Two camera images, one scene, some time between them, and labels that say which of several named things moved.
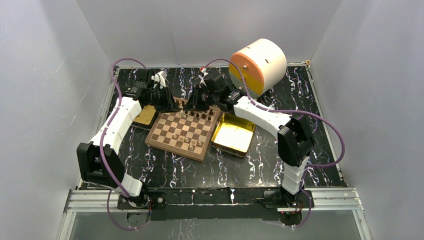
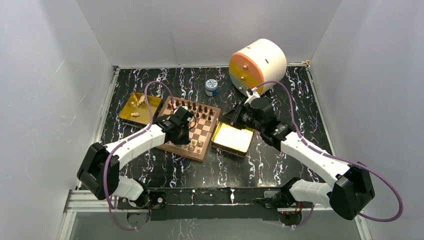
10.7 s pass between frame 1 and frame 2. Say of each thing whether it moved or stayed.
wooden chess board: stayed
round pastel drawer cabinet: stayed
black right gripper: moved
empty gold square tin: stayed
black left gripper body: moved
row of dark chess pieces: stayed
